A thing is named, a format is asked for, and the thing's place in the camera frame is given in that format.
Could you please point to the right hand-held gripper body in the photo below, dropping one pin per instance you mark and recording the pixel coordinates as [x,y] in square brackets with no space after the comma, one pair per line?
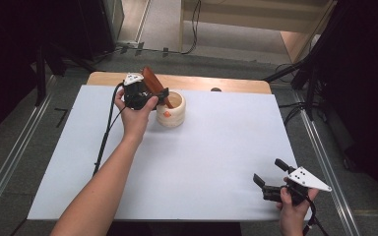
[305,180]

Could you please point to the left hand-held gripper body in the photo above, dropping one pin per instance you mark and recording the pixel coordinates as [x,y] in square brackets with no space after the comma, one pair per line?
[137,93]

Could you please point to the brown wooden spatula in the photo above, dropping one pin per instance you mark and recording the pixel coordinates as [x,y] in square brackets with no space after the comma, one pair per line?
[152,82]

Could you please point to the cream ringed duck cup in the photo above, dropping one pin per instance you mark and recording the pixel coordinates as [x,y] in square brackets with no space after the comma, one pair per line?
[172,118]

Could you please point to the person's left hand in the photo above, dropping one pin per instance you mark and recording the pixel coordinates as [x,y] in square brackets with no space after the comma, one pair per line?
[134,123]

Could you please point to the person's right hand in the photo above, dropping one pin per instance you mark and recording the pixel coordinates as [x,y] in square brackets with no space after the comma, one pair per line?
[292,216]

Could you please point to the wooden table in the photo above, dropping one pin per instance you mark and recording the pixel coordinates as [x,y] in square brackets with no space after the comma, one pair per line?
[190,83]

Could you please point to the dark cabinet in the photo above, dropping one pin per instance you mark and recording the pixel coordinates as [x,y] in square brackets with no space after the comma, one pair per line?
[98,26]

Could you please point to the black metal stand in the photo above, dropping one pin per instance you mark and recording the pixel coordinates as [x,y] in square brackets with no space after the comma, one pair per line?
[41,75]

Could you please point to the beige desk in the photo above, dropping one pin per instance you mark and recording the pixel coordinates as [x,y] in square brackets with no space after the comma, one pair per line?
[242,13]

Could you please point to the metal floor rail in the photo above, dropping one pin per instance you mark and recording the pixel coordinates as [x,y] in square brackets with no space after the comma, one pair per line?
[13,164]
[328,170]

